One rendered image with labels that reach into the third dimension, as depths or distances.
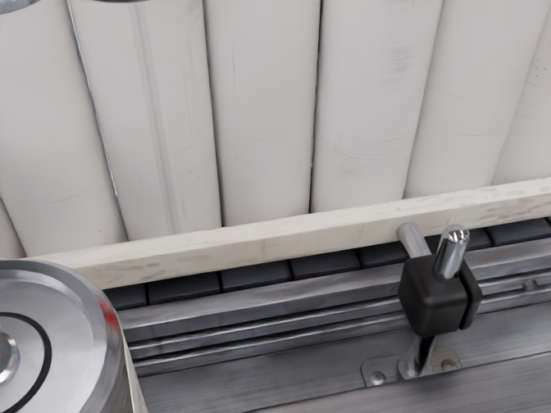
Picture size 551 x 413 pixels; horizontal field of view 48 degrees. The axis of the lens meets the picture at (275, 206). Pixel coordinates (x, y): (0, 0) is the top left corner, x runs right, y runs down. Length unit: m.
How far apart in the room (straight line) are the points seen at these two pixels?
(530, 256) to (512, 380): 0.08
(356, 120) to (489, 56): 0.06
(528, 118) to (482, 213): 0.05
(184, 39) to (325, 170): 0.11
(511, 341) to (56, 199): 0.26
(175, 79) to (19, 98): 0.06
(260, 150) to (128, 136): 0.06
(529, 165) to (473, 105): 0.07
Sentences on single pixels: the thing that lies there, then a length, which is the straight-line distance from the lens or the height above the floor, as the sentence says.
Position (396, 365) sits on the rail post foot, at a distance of 0.36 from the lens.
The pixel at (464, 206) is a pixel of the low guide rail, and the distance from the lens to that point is 0.33.
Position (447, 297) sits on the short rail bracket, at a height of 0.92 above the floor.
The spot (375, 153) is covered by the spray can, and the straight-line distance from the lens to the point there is 0.30.
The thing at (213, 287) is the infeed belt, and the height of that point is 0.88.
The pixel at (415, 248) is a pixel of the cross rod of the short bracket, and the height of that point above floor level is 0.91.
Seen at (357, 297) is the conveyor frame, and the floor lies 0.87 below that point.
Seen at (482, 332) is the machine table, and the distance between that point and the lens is 0.39.
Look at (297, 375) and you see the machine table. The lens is 0.36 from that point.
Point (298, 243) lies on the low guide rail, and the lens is 0.31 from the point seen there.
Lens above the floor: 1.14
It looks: 45 degrees down
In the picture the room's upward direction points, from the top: straight up
